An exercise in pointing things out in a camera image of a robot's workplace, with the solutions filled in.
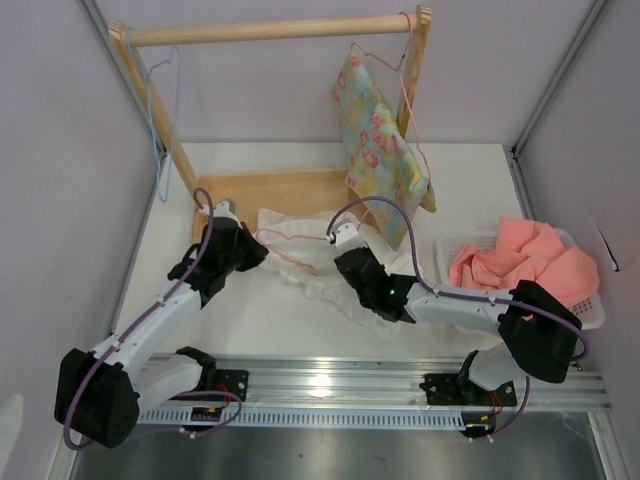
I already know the blue wire hanger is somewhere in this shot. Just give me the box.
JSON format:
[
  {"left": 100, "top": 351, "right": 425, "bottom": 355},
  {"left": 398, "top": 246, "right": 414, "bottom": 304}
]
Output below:
[{"left": 125, "top": 25, "right": 182, "bottom": 203}]

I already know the pink wire hanger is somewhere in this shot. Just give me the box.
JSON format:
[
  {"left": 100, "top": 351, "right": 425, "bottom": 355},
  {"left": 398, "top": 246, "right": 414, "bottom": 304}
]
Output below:
[
  {"left": 351, "top": 5, "right": 433, "bottom": 190},
  {"left": 254, "top": 209, "right": 335, "bottom": 276}
]

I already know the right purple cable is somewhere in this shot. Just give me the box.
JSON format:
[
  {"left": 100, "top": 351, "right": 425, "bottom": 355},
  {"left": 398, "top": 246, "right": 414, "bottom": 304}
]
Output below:
[{"left": 325, "top": 195, "right": 594, "bottom": 443}]

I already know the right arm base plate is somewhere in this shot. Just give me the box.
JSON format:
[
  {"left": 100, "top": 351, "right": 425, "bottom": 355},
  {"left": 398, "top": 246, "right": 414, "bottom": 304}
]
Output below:
[{"left": 419, "top": 373, "right": 517, "bottom": 407}]

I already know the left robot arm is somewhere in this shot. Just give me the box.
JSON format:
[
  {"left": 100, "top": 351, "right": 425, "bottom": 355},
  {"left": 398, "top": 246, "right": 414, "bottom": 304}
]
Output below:
[{"left": 54, "top": 218, "right": 268, "bottom": 451}]

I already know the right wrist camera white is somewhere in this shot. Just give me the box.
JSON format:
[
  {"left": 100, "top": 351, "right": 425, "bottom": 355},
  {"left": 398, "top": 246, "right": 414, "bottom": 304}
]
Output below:
[{"left": 328, "top": 219, "right": 368, "bottom": 256}]

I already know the perforated cable duct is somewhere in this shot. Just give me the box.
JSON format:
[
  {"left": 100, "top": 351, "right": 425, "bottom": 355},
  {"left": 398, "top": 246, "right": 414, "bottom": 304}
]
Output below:
[{"left": 138, "top": 405, "right": 465, "bottom": 431}]

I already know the wooden clothes rack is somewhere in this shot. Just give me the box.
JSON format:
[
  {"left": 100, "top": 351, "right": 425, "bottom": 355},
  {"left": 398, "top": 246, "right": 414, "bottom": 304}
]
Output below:
[{"left": 107, "top": 14, "right": 409, "bottom": 228}]

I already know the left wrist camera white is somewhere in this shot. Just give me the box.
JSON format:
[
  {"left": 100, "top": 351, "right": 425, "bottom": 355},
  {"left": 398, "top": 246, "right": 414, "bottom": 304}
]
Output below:
[{"left": 199, "top": 199, "right": 240, "bottom": 223}]

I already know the white pleated skirt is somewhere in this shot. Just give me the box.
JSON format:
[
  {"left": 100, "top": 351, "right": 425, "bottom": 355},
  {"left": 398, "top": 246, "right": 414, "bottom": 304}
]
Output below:
[{"left": 254, "top": 209, "right": 400, "bottom": 338}]

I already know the colourful floral patterned garment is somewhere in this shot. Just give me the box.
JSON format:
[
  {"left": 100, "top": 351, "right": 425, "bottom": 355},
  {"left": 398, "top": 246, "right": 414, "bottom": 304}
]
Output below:
[{"left": 330, "top": 51, "right": 436, "bottom": 250}]

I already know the white plastic basket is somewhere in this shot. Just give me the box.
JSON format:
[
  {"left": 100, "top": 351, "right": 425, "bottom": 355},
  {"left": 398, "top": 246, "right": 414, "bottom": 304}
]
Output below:
[{"left": 435, "top": 230, "right": 606, "bottom": 330}]

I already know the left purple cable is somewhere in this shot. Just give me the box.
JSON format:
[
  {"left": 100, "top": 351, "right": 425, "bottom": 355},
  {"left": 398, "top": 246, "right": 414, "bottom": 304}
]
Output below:
[{"left": 64, "top": 187, "right": 244, "bottom": 452}]

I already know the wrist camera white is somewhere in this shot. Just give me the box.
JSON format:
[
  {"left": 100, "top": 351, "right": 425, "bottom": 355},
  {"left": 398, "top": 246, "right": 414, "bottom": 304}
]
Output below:
[
  {"left": 328, "top": 219, "right": 368, "bottom": 256},
  {"left": 199, "top": 199, "right": 240, "bottom": 223}
]

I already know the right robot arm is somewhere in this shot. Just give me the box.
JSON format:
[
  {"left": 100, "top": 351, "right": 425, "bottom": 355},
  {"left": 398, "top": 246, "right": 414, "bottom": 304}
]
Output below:
[{"left": 334, "top": 247, "right": 582, "bottom": 404}]

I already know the aluminium mounting rail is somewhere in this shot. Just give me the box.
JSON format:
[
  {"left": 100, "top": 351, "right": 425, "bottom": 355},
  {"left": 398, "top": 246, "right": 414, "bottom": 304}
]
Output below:
[{"left": 217, "top": 355, "right": 612, "bottom": 413}]

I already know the pink cloth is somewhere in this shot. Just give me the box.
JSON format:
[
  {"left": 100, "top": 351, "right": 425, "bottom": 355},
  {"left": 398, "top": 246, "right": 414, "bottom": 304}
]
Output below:
[{"left": 447, "top": 217, "right": 600, "bottom": 309}]

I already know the purple cable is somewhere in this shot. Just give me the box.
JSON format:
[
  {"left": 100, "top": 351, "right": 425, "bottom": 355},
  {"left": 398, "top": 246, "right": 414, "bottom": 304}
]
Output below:
[
  {"left": 64, "top": 187, "right": 244, "bottom": 452},
  {"left": 325, "top": 195, "right": 594, "bottom": 443}
]

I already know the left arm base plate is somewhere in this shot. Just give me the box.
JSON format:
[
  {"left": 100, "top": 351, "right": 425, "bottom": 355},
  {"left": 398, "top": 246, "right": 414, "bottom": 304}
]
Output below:
[{"left": 179, "top": 367, "right": 250, "bottom": 403}]

